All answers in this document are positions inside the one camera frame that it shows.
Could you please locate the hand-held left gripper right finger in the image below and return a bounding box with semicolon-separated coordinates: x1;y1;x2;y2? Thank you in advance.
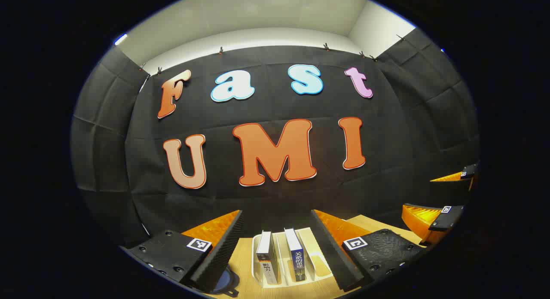
310;209;426;292

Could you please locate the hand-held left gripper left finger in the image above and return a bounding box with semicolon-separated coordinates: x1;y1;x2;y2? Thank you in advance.
122;210;244;293

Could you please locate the white plastic bookshelf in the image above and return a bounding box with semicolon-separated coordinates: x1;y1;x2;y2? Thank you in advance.
251;227;333;287

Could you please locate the blue schoolbag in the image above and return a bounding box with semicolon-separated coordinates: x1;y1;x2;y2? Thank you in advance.
214;267;240;297

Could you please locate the dark blue cover book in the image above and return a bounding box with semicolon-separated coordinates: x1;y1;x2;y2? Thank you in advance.
284;228;306;282

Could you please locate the grey portrait cover book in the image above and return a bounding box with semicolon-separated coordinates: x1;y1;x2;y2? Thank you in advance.
256;231;278;285

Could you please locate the black backdrop cloth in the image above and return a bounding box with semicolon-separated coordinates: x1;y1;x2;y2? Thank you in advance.
71;27;480;248

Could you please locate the row of small backdrop clamps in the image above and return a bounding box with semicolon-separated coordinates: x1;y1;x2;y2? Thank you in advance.
138;34;406;73

